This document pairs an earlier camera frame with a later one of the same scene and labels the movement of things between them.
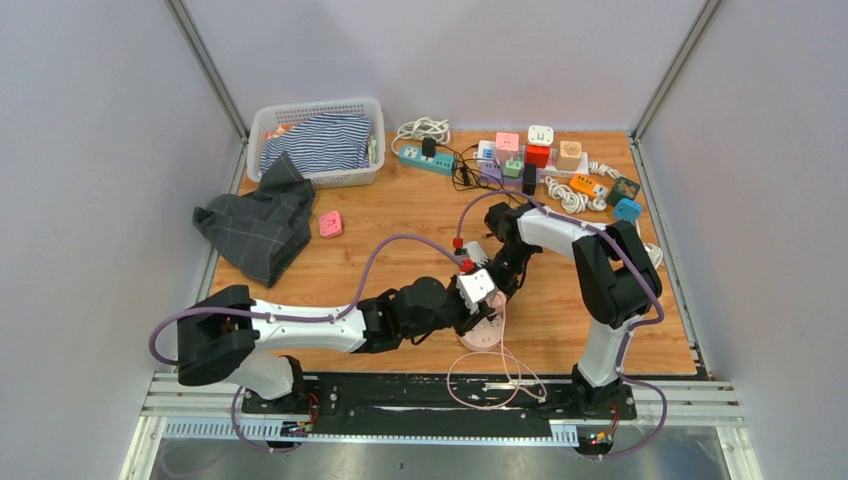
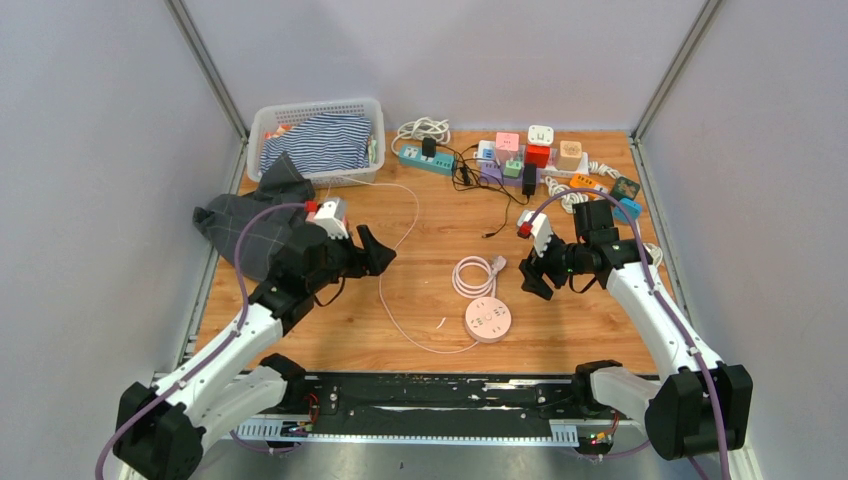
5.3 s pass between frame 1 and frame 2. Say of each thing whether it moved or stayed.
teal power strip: stayed
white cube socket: stayed
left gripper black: moved
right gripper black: moved
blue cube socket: stayed
